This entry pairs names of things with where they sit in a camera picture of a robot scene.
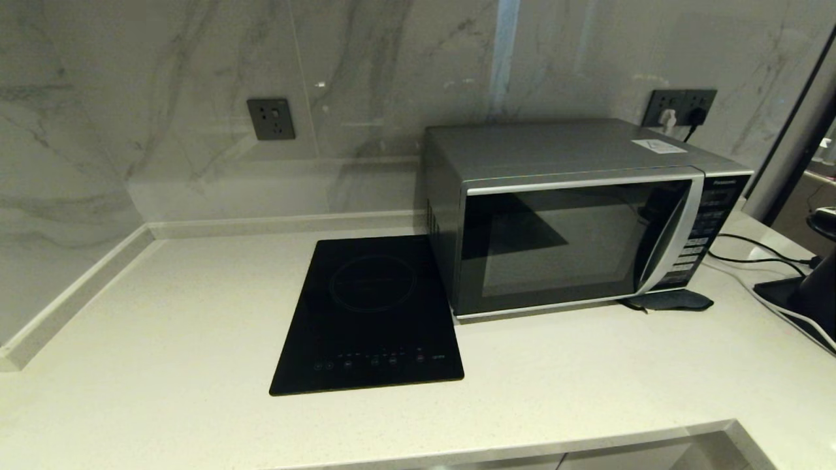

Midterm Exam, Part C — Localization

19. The dark door frame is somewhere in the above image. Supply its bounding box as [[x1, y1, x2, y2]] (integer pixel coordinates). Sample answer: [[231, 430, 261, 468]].
[[741, 26, 836, 226]]

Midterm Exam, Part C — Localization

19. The white paper sticker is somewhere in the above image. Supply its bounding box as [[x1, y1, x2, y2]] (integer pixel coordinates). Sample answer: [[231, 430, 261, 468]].
[[631, 138, 688, 155]]

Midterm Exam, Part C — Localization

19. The black round stool seat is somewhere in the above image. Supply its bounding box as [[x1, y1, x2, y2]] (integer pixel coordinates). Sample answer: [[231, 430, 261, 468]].
[[807, 206, 836, 241]]

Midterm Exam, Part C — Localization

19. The black glass microwave door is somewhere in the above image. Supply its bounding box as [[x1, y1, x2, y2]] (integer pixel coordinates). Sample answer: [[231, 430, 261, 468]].
[[454, 168, 706, 319]]

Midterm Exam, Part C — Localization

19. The silver microwave oven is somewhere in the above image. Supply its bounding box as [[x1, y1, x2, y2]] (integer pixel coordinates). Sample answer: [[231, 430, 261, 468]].
[[420, 119, 756, 324]]

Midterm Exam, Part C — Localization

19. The black induction cooktop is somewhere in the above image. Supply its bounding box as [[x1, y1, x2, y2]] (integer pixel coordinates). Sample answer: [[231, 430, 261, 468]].
[[268, 234, 466, 397]]

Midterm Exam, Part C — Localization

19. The grey wall socket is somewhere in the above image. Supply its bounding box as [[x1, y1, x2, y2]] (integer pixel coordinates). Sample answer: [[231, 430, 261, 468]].
[[682, 89, 718, 126], [642, 89, 685, 129], [246, 98, 296, 141]]

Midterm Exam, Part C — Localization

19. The black pad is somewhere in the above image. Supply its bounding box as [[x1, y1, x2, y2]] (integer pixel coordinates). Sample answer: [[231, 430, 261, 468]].
[[620, 289, 715, 313]]

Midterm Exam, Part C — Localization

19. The flat black appliance base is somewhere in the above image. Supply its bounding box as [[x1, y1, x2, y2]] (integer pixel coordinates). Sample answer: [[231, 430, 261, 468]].
[[754, 277, 811, 309]]

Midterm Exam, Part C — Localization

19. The thin black cable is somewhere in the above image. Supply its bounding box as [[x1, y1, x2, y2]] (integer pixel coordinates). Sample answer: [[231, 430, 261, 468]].
[[718, 233, 825, 268], [709, 251, 809, 279]]

